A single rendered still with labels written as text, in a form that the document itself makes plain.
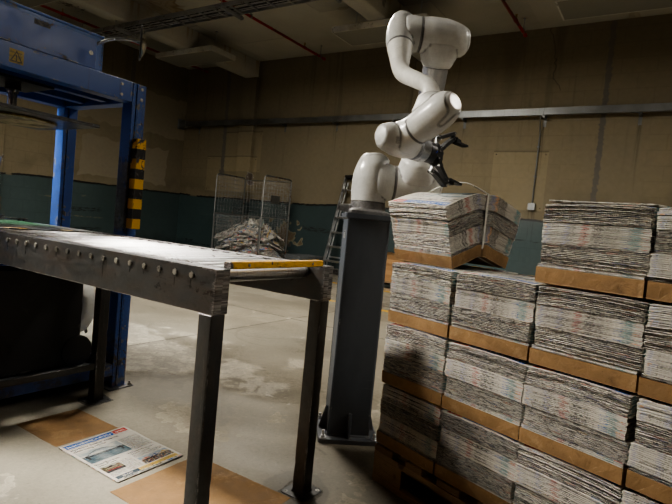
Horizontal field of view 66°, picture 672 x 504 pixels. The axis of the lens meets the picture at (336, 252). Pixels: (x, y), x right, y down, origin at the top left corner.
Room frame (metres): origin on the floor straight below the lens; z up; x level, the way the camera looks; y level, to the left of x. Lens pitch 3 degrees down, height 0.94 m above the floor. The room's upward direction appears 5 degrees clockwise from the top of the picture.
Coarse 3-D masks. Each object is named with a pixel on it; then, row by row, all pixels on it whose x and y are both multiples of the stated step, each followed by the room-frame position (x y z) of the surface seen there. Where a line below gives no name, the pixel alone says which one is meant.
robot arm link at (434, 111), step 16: (400, 48) 1.95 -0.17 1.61; (400, 64) 1.91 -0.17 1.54; (400, 80) 1.88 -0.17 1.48; (416, 80) 1.77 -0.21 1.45; (432, 80) 1.72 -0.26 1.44; (432, 96) 1.62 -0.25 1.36; (448, 96) 1.58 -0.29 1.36; (416, 112) 1.64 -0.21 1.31; (432, 112) 1.60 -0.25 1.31; (448, 112) 1.58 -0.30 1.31; (416, 128) 1.64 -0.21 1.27; (432, 128) 1.62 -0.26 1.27
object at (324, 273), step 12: (156, 240) 2.25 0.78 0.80; (228, 252) 1.98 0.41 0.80; (312, 276) 1.76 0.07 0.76; (324, 276) 1.74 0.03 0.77; (264, 288) 1.88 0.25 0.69; (276, 288) 1.85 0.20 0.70; (288, 288) 1.82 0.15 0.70; (300, 288) 1.79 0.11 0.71; (312, 288) 1.76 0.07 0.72; (324, 288) 1.74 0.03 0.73; (324, 300) 1.75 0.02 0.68
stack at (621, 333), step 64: (448, 320) 1.70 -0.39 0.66; (512, 320) 1.51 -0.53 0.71; (576, 320) 1.37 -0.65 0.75; (640, 320) 1.24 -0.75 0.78; (384, 384) 1.91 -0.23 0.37; (448, 384) 1.68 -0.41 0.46; (512, 384) 1.49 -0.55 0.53; (576, 384) 1.34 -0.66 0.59; (384, 448) 1.88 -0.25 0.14; (448, 448) 1.65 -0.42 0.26; (512, 448) 1.47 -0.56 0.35; (576, 448) 1.33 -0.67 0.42; (640, 448) 1.21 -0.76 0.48
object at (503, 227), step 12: (504, 204) 1.90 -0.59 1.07; (492, 216) 1.87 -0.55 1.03; (504, 216) 1.90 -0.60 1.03; (516, 216) 1.95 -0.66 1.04; (492, 228) 1.87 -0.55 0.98; (504, 228) 1.91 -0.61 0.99; (516, 228) 1.95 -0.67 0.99; (492, 240) 1.88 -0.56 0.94; (504, 240) 1.92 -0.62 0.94; (504, 252) 1.93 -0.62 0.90; (480, 264) 1.99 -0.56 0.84; (492, 264) 1.92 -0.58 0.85
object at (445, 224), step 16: (400, 208) 1.89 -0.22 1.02; (416, 208) 1.82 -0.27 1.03; (432, 208) 1.76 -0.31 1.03; (448, 208) 1.72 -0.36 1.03; (464, 208) 1.77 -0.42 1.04; (400, 224) 1.92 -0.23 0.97; (416, 224) 1.86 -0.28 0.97; (432, 224) 1.79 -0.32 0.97; (448, 224) 1.73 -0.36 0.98; (464, 224) 1.78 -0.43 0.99; (400, 240) 1.94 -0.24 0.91; (416, 240) 1.88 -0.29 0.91; (432, 240) 1.81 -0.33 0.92; (448, 240) 1.75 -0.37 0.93; (464, 240) 1.79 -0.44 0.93; (448, 256) 1.76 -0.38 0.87
